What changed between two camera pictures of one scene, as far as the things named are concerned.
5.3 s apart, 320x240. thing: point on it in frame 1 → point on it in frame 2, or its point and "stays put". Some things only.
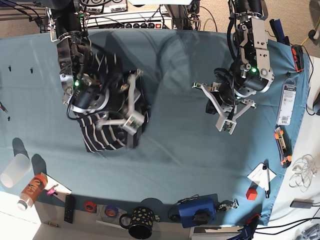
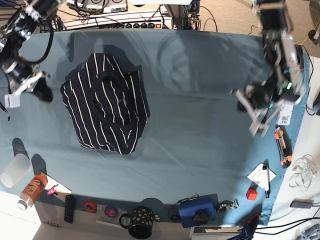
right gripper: (228, 105) → (258, 95)
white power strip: (168, 25) stays put
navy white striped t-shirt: (118, 124) stays put
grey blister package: (287, 102) stays put
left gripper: (120, 107) → (41, 90)
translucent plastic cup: (20, 166) stays put
